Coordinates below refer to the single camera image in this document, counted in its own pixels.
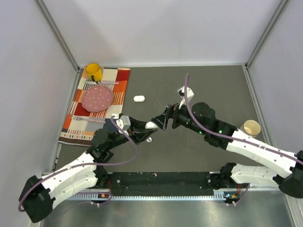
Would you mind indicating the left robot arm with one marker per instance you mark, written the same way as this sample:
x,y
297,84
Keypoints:
x,y
41,195

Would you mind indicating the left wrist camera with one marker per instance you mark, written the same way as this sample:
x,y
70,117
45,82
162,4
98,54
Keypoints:
x,y
121,121

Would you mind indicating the patchwork orange placemat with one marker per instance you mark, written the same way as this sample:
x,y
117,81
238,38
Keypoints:
x,y
80,133

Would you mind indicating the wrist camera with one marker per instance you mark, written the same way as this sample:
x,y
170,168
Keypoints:
x,y
121,121
189,94

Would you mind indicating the cream dotted mug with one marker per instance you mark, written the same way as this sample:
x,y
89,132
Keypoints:
x,y
251,128

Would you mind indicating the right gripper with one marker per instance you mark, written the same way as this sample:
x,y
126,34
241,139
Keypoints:
x,y
173,112

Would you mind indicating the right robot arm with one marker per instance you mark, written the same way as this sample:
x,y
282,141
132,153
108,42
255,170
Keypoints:
x,y
279,168

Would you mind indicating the white charging case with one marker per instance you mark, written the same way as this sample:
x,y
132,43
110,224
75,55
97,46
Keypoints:
x,y
151,126
139,99

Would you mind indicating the pink polka dot plate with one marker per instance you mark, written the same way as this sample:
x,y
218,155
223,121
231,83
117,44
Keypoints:
x,y
97,98

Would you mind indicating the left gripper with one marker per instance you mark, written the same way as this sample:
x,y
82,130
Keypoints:
x,y
137,131

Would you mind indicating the yellow mug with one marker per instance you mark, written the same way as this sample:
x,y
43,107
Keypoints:
x,y
94,72

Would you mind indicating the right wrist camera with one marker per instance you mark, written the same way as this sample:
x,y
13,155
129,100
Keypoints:
x,y
189,94

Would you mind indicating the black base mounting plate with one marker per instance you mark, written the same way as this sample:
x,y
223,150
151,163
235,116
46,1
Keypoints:
x,y
165,183

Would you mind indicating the white cable duct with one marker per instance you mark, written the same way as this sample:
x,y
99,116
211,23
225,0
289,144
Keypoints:
x,y
217,196

